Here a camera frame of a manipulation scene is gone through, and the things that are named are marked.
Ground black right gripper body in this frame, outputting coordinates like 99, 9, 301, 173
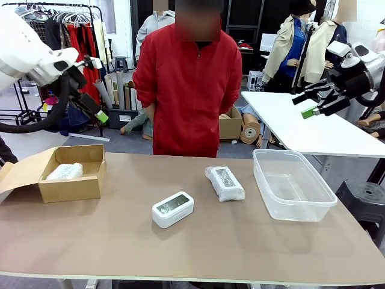
330, 60, 374, 98

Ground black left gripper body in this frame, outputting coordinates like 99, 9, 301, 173
68, 66, 88, 99

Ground bubble-wrapped white clock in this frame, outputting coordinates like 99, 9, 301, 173
45, 162, 84, 181
205, 165, 246, 203

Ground unwrapped white digital clock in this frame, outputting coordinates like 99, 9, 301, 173
151, 191, 195, 229

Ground slanted grey paper roll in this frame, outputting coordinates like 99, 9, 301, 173
93, 78, 113, 108

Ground dark grey storage bin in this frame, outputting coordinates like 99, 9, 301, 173
106, 107, 141, 129

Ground metal bar on floor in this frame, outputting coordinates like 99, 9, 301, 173
69, 132, 111, 142

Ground cream paper roll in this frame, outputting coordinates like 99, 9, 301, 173
104, 74, 116, 105

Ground tall grey paper roll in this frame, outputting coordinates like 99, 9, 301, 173
116, 70, 126, 110

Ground black tripod pole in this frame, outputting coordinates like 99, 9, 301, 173
291, 22, 319, 95

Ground mannequin legs on floor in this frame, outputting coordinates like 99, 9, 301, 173
120, 107, 155, 141

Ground mannequin in cream jacket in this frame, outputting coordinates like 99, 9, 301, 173
303, 0, 348, 87

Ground white side table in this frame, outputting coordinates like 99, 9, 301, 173
241, 91, 385, 159

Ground red hanging dress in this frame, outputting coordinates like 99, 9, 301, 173
66, 23, 103, 105

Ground cream hanging garment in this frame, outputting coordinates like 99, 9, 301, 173
91, 19, 108, 63

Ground grey step stool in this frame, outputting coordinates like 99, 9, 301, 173
115, 55, 129, 73

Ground black hanging garment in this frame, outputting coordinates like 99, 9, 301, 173
45, 17, 72, 52

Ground mannequin with blue shirt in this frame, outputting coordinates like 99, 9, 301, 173
263, 0, 317, 85

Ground white computer case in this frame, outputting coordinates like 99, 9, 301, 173
247, 70, 265, 92

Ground large brown cardboard spool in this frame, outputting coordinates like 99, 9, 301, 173
239, 105, 262, 146

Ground open brown cardboard box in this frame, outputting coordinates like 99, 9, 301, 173
0, 144, 106, 204

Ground person in red jacket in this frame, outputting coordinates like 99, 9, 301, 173
132, 0, 243, 158

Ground small brown cardboard box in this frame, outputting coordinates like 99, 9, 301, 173
218, 105, 243, 142

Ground person in black clothing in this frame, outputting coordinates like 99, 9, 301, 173
0, 135, 19, 165

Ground black plastic stool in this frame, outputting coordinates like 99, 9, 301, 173
335, 179, 385, 247

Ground clear plastic container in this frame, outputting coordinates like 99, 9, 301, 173
252, 148, 339, 223

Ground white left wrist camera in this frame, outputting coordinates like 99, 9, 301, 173
83, 55, 103, 70

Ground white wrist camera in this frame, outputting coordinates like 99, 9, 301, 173
83, 55, 103, 70
327, 40, 352, 57

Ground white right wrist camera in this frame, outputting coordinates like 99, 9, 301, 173
327, 40, 352, 57

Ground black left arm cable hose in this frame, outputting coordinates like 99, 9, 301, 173
0, 75, 72, 134

